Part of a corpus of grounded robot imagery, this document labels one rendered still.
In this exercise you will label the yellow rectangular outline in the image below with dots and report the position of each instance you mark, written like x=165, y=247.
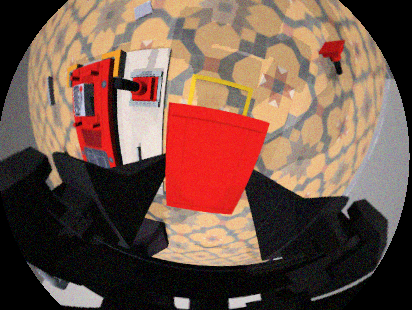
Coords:
x=211, y=79

